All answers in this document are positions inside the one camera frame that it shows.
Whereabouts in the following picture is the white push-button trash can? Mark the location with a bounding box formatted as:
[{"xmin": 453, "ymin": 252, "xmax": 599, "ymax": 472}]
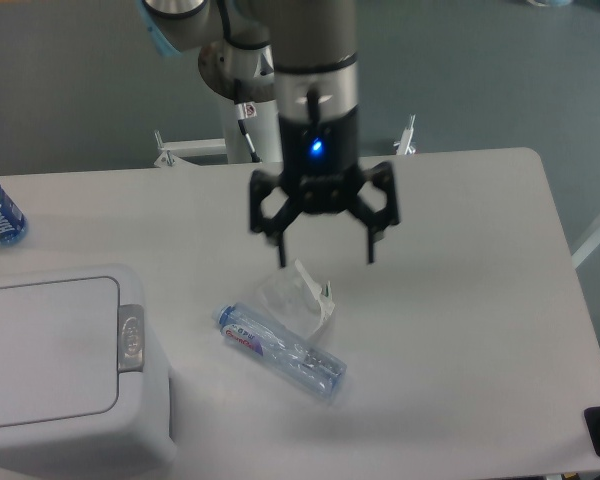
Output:
[{"xmin": 0, "ymin": 264, "xmax": 177, "ymax": 479}]

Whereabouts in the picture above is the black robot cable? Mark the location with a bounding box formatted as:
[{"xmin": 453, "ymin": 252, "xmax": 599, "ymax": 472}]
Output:
[{"xmin": 232, "ymin": 79, "xmax": 262, "ymax": 164}]

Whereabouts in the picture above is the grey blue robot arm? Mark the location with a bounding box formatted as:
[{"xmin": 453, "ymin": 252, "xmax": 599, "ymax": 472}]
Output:
[{"xmin": 138, "ymin": 1, "xmax": 400, "ymax": 265}]

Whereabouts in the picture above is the crumpled clear plastic wrapper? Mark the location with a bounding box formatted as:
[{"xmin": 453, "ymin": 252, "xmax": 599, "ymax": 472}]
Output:
[{"xmin": 256, "ymin": 259, "xmax": 336, "ymax": 342}]

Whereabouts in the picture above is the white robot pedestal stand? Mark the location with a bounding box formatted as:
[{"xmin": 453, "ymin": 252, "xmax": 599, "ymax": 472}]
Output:
[{"xmin": 152, "ymin": 89, "xmax": 418, "ymax": 170}]

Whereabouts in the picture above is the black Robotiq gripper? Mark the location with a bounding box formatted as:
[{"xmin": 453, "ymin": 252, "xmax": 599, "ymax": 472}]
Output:
[{"xmin": 248, "ymin": 107, "xmax": 402, "ymax": 269}]

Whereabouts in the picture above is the white table frame leg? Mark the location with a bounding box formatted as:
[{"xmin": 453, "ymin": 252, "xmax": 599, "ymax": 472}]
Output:
[{"xmin": 571, "ymin": 213, "xmax": 600, "ymax": 269}]

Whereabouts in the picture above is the crushed clear plastic bottle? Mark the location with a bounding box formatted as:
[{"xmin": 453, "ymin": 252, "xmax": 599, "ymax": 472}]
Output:
[{"xmin": 211, "ymin": 303, "xmax": 347, "ymax": 404}]

